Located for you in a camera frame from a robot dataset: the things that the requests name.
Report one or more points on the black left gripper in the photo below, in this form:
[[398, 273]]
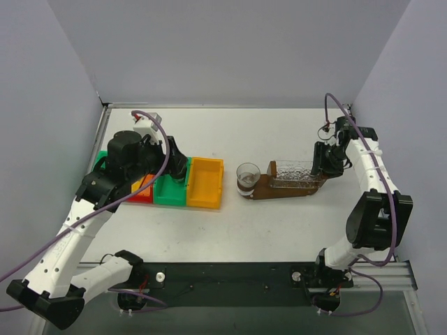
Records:
[[172, 155]]

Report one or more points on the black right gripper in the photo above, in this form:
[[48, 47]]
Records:
[[320, 159]]

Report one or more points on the clear glass cup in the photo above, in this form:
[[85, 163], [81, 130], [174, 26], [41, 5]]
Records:
[[178, 178], [247, 175]]

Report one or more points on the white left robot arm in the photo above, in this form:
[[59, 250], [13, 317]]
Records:
[[51, 289]]

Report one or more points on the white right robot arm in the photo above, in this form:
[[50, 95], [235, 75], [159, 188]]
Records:
[[376, 225]]

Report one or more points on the dark wooden oval tray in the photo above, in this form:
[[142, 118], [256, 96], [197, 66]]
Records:
[[264, 190]]

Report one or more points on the green bin with cups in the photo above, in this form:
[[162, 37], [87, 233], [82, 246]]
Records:
[[169, 192]]

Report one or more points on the yellow bin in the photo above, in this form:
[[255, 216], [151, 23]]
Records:
[[205, 183]]

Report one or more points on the red bin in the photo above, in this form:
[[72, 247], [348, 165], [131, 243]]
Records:
[[145, 196]]

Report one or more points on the green bin with toothbrushes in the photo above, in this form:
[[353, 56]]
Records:
[[99, 157]]

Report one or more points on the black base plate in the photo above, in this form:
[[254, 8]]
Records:
[[235, 284]]

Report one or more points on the aluminium frame rail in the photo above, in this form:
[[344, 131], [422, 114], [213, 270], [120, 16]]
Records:
[[394, 277]]

